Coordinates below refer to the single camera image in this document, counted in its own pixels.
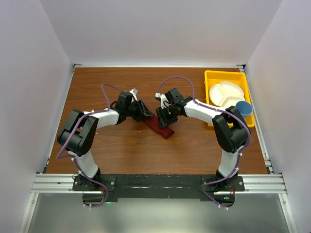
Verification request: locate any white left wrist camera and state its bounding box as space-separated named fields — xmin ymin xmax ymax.
xmin=129 ymin=88 xmax=138 ymax=100

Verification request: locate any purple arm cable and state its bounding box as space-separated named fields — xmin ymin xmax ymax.
xmin=157 ymin=76 xmax=252 ymax=209
xmin=56 ymin=83 xmax=126 ymax=209

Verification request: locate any blue plastic cup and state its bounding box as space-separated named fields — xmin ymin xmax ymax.
xmin=236 ymin=100 xmax=253 ymax=118

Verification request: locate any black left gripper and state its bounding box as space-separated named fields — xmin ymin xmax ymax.
xmin=125 ymin=98 xmax=153 ymax=121

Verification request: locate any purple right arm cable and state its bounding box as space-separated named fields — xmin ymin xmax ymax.
xmin=157 ymin=76 xmax=252 ymax=209

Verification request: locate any dark red cloth napkin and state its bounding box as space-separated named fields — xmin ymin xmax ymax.
xmin=144 ymin=115 xmax=174 ymax=139

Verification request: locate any aluminium frame rail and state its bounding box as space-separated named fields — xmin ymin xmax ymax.
xmin=31 ymin=174 xmax=287 ymax=194

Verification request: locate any white divided plate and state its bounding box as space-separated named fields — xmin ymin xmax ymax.
xmin=209 ymin=81 xmax=245 ymax=108

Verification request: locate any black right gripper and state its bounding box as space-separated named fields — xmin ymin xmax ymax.
xmin=156 ymin=104 xmax=178 ymax=129

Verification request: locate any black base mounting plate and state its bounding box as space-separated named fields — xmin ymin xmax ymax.
xmin=72 ymin=174 xmax=245 ymax=207

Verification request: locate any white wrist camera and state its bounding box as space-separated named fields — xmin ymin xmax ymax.
xmin=129 ymin=88 xmax=138 ymax=100
xmin=155 ymin=93 xmax=171 ymax=109

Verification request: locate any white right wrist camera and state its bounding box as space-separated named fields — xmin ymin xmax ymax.
xmin=155 ymin=93 xmax=171 ymax=109

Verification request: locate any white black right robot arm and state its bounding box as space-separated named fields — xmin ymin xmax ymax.
xmin=155 ymin=88 xmax=251 ymax=191

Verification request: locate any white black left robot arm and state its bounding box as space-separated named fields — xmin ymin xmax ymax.
xmin=56 ymin=89 xmax=153 ymax=190

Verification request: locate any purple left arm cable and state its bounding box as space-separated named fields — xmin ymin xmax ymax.
xmin=56 ymin=83 xmax=126 ymax=209

